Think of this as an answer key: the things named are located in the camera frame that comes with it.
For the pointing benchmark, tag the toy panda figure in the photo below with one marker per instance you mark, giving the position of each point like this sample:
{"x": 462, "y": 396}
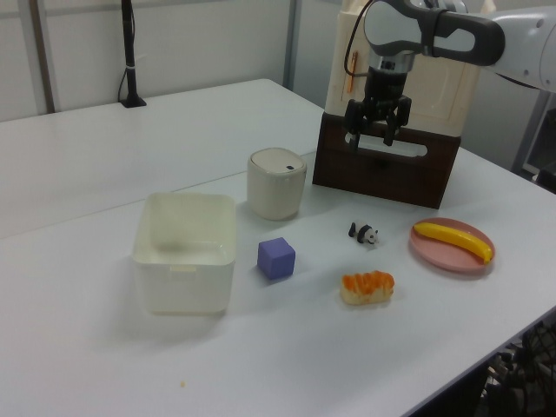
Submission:
{"x": 367, "y": 234}

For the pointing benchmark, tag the pink plate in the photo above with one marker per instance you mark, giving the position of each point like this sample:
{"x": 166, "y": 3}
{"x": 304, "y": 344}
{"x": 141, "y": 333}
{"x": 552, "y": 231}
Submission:
{"x": 438, "y": 254}

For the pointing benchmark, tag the cream lidded trash can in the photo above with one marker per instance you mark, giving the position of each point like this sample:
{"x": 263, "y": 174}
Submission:
{"x": 273, "y": 191}

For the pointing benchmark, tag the orange-topped bread loaf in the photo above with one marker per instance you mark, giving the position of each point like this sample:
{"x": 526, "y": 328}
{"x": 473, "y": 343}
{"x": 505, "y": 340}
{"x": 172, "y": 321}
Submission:
{"x": 367, "y": 286}

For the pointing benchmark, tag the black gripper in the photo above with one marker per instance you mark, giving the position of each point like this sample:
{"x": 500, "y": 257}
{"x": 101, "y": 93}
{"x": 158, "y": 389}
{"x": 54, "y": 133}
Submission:
{"x": 384, "y": 89}

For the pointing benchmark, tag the purple cube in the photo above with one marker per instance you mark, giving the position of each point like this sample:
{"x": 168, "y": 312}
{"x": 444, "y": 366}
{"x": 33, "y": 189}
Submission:
{"x": 276, "y": 260}

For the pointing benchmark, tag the yellow toy banana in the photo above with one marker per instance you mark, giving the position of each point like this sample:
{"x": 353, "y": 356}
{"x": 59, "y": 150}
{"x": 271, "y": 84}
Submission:
{"x": 456, "y": 236}

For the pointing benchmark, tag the cream plastic cabinet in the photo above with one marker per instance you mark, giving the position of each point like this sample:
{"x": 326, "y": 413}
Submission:
{"x": 438, "y": 95}

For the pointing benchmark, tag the black camera stand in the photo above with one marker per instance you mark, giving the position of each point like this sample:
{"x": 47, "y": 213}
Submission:
{"x": 129, "y": 65}

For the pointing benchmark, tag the translucent white plastic box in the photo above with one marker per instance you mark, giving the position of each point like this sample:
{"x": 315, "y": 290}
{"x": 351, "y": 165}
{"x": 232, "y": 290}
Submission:
{"x": 182, "y": 278}

